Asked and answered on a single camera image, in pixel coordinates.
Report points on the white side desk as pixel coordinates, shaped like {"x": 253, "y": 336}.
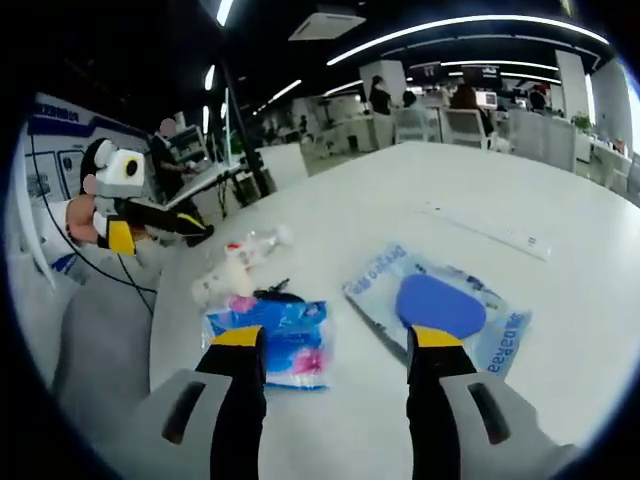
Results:
{"x": 205, "y": 180}

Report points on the narrow bright window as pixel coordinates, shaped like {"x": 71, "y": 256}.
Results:
{"x": 631, "y": 105}

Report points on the clear red-white plastic packet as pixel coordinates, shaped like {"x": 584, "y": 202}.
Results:
{"x": 255, "y": 245}

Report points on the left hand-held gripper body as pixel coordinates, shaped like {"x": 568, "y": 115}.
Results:
{"x": 117, "y": 175}

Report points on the ceiling air conditioner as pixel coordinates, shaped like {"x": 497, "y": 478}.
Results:
{"x": 327, "y": 25}

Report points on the person's grey trousers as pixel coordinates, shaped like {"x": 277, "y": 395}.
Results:
{"x": 105, "y": 345}

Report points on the blue plastic packet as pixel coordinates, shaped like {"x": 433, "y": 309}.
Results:
{"x": 295, "y": 340}

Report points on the person's left hand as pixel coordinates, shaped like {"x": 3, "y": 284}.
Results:
{"x": 80, "y": 220}

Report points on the white table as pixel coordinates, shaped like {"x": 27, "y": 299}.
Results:
{"x": 380, "y": 225}

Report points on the white office chair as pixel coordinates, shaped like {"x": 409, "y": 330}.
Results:
{"x": 415, "y": 125}
{"x": 462, "y": 127}

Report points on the green potted plant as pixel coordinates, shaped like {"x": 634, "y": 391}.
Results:
{"x": 582, "y": 122}

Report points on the wall poster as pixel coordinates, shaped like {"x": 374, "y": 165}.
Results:
{"x": 60, "y": 135}

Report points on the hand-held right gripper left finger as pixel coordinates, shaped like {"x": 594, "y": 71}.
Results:
{"x": 235, "y": 400}

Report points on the curved ceiling light strip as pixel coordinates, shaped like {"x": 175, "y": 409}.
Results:
{"x": 465, "y": 22}

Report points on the black pole stand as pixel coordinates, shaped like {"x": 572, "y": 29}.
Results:
{"x": 247, "y": 135}

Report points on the clear package with blue pad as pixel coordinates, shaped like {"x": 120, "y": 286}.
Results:
{"x": 440, "y": 305}

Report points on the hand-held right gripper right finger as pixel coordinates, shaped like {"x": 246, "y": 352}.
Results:
{"x": 435, "y": 400}

